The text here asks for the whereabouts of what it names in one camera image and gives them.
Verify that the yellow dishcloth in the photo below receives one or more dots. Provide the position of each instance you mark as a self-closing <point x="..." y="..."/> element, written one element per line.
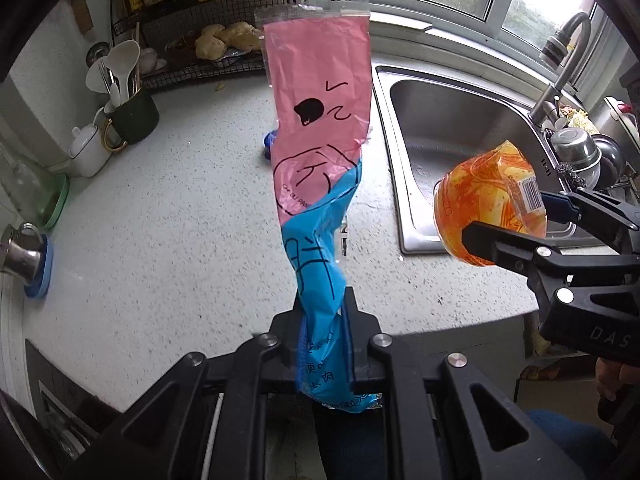
<point x="575" y="119"/>

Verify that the person's right hand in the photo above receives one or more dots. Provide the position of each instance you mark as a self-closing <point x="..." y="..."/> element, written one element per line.
<point x="617" y="377"/>

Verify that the garlic bulb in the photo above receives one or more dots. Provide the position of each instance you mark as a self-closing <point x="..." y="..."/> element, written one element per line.
<point x="152" y="60"/>

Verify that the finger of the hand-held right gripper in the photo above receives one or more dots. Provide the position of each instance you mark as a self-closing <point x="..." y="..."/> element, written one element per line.
<point x="500" y="245"/>
<point x="556" y="206"/>

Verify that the grey window frame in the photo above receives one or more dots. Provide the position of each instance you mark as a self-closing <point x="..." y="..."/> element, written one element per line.
<point x="425" y="20"/>

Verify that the white plastic spoon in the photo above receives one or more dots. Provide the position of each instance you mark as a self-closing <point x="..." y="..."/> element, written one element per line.
<point x="125" y="60"/>

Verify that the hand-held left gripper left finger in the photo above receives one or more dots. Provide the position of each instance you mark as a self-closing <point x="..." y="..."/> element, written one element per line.
<point x="285" y="345"/>

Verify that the stainless steel sink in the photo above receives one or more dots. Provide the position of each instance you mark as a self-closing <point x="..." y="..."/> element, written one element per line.
<point x="425" y="135"/>

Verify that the white rice paddle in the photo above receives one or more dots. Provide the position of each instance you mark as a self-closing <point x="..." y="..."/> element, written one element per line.
<point x="97" y="77"/>

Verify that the orange jelly cup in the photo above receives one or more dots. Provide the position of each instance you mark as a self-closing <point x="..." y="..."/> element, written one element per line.
<point x="480" y="195"/>

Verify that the dark steel bowl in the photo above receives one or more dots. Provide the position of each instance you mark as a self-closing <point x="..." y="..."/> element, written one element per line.
<point x="611" y="157"/>

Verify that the small steel teapot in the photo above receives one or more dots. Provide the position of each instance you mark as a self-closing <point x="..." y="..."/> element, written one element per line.
<point x="22" y="255"/>

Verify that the blue bottle cap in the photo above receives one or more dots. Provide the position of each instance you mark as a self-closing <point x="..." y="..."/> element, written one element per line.
<point x="270" y="145"/>

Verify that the steel kitchen faucet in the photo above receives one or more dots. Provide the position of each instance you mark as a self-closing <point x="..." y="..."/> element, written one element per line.
<point x="552" y="50"/>

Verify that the steel wool scrubber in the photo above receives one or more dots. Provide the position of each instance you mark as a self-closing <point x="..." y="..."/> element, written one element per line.
<point x="565" y="176"/>

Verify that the white appliance with red button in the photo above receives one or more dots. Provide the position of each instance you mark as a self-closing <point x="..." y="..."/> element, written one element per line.
<point x="625" y="115"/>

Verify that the dark green utensil mug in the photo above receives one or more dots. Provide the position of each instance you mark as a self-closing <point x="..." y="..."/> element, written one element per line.
<point x="137" y="120"/>

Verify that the pink and blue plastic wrapper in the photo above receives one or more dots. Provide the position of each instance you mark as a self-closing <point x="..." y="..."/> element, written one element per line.
<point x="315" y="110"/>

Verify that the glass carafe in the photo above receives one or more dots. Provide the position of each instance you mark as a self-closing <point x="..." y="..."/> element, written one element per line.
<point x="30" y="185"/>

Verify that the ginger root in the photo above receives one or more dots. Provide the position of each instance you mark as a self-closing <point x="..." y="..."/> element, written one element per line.
<point x="242" y="36"/>
<point x="210" y="42"/>

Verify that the steel ladle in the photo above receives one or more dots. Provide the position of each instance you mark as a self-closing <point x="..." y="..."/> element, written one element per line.
<point x="97" y="54"/>

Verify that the white ceramic lidded jar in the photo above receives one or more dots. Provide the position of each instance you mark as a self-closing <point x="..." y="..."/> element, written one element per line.
<point x="90" y="155"/>

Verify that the dark red dried food bag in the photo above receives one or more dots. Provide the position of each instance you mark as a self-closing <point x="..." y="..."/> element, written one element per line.
<point x="181" y="47"/>

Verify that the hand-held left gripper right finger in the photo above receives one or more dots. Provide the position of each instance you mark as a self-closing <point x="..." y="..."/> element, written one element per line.
<point x="362" y="350"/>

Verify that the black gas stove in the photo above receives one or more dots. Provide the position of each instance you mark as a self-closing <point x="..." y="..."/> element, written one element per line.
<point x="65" y="390"/>

